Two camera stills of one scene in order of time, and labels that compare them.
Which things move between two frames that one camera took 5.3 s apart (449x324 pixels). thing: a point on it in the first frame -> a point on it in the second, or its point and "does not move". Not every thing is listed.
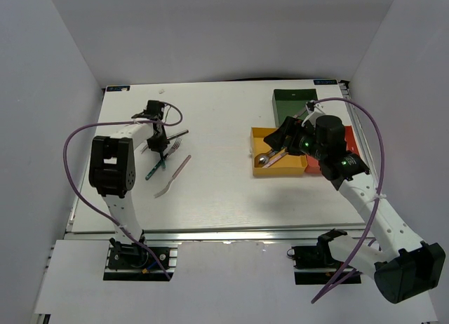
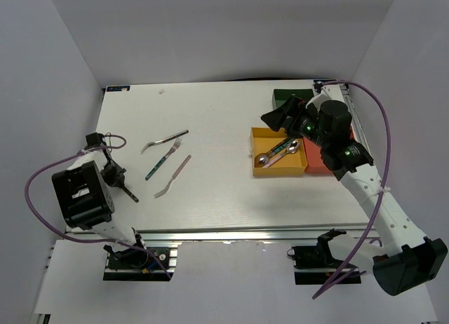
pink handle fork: x=167 y=186 does not move
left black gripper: x=161 y=144 -> x=118 y=177
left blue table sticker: x=116 y=88 does not move
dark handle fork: x=169 y=138 does not move
